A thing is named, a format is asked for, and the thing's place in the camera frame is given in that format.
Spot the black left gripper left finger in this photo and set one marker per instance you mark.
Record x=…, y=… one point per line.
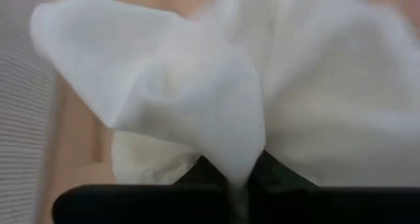
x=147, y=204

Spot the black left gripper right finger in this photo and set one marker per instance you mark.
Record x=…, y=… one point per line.
x=328, y=206

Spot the plain white cloth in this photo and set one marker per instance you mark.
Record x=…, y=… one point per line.
x=229, y=86

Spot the white plastic laundry basket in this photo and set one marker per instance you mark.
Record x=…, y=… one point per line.
x=19, y=119

